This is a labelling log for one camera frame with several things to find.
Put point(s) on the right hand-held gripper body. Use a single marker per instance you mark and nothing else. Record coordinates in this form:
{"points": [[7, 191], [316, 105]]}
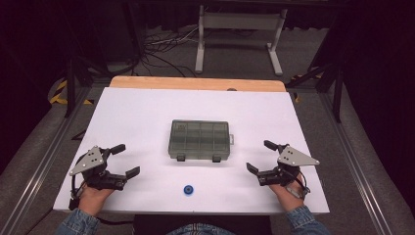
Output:
{"points": [[290, 158]]}

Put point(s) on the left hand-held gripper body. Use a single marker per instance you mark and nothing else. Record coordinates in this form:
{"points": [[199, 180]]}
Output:
{"points": [[94, 174]]}

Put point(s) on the grey transparent compartment box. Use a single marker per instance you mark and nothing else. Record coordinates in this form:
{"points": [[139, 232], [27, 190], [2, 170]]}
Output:
{"points": [[199, 140]]}

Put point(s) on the person's left hand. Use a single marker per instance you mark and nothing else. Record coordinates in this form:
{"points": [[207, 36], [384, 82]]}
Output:
{"points": [[93, 199]]}

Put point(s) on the person's right hand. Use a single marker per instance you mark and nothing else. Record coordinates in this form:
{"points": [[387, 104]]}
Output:
{"points": [[287, 197]]}

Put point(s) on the black tripod stand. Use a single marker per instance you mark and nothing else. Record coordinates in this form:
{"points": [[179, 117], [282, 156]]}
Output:
{"points": [[70, 88], [336, 91]]}

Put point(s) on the person's denim lap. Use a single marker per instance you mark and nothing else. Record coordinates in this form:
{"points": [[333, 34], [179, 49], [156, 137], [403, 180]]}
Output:
{"points": [[199, 229]]}

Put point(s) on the yellow black floor tape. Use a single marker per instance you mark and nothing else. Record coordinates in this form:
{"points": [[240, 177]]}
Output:
{"points": [[58, 93]]}

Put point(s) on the wooden table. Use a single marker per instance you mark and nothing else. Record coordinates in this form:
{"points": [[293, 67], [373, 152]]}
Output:
{"points": [[195, 83]]}

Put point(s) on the grey metal stand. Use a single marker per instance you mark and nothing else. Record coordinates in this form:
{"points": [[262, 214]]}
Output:
{"points": [[241, 21]]}

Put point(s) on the aluminium floor rail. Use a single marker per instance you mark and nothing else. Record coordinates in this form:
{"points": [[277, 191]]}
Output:
{"points": [[359, 163], [39, 163]]}

